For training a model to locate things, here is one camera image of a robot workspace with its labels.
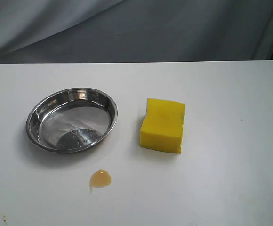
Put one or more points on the yellow sponge block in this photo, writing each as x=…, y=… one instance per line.
x=162, y=127

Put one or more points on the amber liquid spill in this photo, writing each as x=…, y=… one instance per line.
x=99, y=179

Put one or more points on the round stainless steel dish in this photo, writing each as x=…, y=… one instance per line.
x=71, y=120

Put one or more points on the grey backdrop cloth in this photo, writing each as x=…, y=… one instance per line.
x=104, y=31

